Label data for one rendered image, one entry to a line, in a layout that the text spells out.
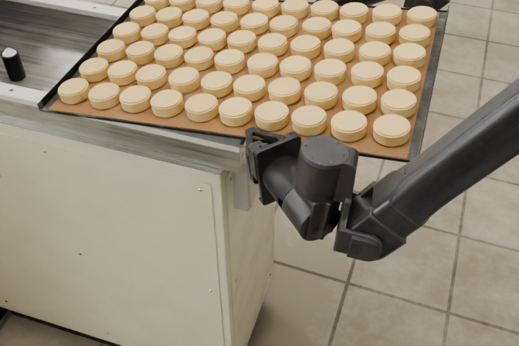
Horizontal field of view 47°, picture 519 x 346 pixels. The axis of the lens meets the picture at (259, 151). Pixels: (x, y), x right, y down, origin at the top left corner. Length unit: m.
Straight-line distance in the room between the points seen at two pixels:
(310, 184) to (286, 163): 0.09
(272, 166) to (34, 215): 0.69
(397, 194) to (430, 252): 1.31
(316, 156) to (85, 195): 0.61
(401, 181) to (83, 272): 0.91
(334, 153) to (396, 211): 0.10
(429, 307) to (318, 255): 0.36
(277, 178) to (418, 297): 1.17
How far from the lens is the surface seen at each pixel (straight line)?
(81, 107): 1.00
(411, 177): 0.68
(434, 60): 1.00
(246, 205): 1.08
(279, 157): 0.78
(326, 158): 0.68
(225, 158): 0.96
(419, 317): 1.84
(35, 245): 1.44
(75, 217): 1.26
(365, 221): 0.70
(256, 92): 0.91
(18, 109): 1.12
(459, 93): 2.61
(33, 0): 1.37
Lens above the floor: 1.54
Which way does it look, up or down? 44 degrees down
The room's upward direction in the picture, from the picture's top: straight up
